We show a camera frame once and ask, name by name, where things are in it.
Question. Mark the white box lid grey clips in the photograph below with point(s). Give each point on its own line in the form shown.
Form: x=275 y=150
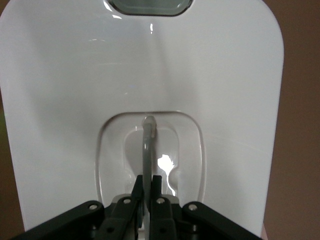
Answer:
x=125 y=75

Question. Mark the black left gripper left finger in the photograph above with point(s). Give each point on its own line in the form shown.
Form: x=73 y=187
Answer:
x=87 y=220

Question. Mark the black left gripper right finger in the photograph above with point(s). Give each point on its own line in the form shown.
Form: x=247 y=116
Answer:
x=200 y=222

